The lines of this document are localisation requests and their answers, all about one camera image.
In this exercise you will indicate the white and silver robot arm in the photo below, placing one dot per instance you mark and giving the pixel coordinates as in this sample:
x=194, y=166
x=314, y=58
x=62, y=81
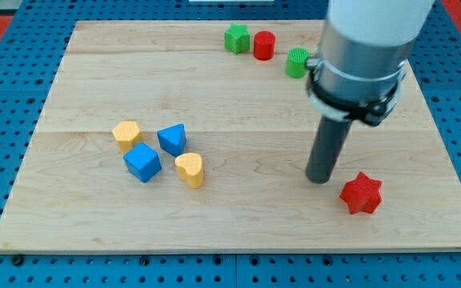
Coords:
x=357, y=70

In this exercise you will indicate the yellow heart block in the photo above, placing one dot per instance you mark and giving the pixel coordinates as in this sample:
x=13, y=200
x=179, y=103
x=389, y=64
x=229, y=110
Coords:
x=189, y=167

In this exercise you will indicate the blue triangle block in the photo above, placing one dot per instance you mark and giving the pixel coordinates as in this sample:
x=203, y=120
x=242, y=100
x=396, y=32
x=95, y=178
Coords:
x=173, y=139

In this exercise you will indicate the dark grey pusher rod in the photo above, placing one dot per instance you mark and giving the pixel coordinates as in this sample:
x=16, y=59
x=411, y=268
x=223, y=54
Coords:
x=326, y=149

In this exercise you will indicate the red cylinder block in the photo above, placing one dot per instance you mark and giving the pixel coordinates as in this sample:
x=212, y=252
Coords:
x=264, y=45

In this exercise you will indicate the green cylinder block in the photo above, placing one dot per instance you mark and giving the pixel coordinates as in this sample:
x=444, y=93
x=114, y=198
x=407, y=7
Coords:
x=296, y=62

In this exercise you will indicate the green star block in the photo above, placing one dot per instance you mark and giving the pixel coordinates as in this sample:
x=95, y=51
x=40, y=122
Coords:
x=237, y=38

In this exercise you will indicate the light wooden board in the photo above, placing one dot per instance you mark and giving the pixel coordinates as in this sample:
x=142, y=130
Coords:
x=254, y=128

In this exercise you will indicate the blue cube block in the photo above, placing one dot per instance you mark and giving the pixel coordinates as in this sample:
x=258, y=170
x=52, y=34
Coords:
x=142, y=162

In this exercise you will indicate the red star block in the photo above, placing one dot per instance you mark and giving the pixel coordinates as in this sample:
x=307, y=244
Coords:
x=362, y=194

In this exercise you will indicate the yellow hexagon block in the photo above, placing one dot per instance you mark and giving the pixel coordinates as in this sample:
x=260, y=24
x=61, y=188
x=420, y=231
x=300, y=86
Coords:
x=127, y=134

